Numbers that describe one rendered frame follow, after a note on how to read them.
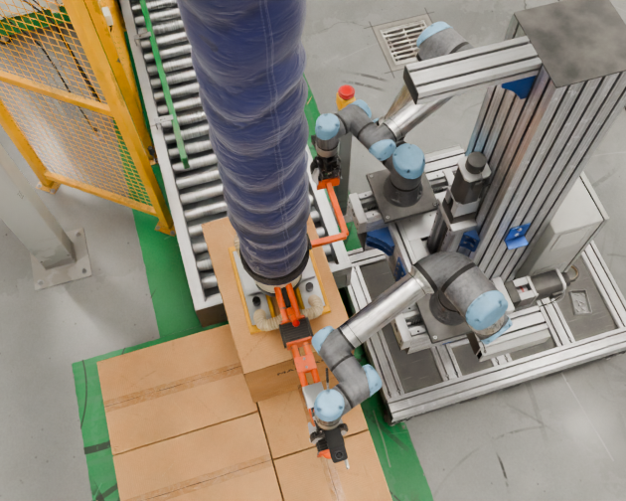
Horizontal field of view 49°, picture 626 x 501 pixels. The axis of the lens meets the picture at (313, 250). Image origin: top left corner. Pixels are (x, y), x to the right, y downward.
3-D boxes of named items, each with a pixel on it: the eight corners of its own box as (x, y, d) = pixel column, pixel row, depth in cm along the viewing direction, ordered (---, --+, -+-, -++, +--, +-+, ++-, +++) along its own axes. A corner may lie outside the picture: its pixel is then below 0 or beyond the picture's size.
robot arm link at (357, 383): (361, 348, 182) (327, 371, 179) (386, 382, 178) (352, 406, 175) (359, 357, 189) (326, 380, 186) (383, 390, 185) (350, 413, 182)
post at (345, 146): (332, 209, 377) (336, 91, 287) (343, 205, 378) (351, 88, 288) (336, 219, 374) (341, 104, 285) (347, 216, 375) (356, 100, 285)
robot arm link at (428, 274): (448, 227, 183) (304, 338, 183) (475, 257, 179) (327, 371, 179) (449, 241, 194) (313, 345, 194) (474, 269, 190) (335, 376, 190)
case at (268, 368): (215, 268, 288) (200, 224, 252) (305, 243, 293) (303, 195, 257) (253, 403, 263) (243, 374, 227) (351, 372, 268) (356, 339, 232)
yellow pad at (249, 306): (228, 250, 248) (226, 244, 243) (254, 243, 249) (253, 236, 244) (249, 335, 233) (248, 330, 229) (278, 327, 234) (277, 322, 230)
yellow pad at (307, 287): (278, 237, 250) (277, 230, 245) (304, 230, 251) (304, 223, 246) (303, 320, 235) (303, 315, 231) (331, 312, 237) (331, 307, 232)
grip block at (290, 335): (278, 327, 224) (277, 321, 218) (307, 319, 225) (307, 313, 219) (285, 351, 220) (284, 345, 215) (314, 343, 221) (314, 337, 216)
